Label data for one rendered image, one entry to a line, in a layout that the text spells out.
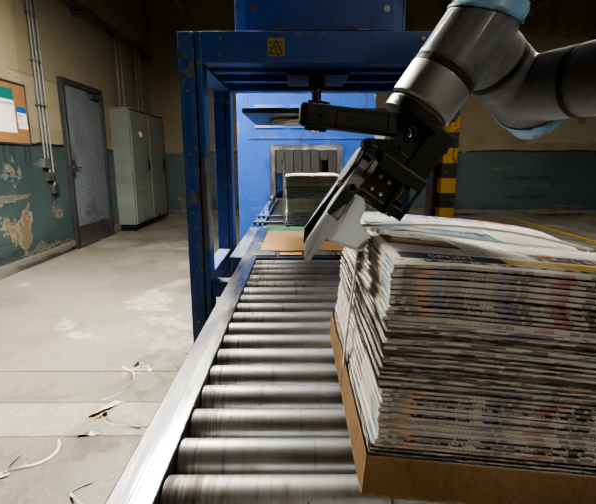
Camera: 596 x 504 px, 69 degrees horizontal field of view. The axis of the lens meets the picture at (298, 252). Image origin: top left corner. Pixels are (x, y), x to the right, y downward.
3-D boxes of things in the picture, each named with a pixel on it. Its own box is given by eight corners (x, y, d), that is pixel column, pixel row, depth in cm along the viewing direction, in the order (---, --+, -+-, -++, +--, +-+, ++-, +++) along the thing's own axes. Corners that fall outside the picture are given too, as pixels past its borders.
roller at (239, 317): (439, 337, 96) (441, 316, 95) (227, 338, 96) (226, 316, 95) (432, 329, 101) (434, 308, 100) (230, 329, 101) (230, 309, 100)
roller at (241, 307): (430, 326, 102) (432, 306, 101) (231, 327, 102) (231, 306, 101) (424, 319, 107) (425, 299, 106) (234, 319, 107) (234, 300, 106)
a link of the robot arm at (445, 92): (423, 50, 45) (404, 67, 53) (396, 88, 46) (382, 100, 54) (479, 92, 46) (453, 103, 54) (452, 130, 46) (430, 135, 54)
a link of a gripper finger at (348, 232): (350, 280, 45) (390, 211, 48) (303, 249, 44) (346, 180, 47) (340, 284, 48) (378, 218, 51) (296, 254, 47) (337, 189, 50)
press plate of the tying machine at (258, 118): (397, 116, 153) (397, 108, 153) (242, 116, 153) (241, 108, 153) (371, 127, 207) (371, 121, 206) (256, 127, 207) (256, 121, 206)
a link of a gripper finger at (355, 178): (343, 216, 45) (381, 153, 47) (331, 208, 45) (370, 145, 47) (328, 227, 49) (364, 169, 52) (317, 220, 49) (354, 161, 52)
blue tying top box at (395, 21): (405, 39, 152) (408, -24, 148) (234, 39, 152) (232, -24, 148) (380, 66, 197) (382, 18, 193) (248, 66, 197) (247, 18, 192)
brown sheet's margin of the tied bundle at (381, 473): (666, 525, 40) (679, 484, 39) (360, 497, 39) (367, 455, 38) (562, 422, 56) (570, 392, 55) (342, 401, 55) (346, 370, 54)
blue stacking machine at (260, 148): (381, 285, 399) (391, 43, 356) (240, 286, 399) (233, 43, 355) (358, 251, 546) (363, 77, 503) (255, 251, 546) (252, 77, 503)
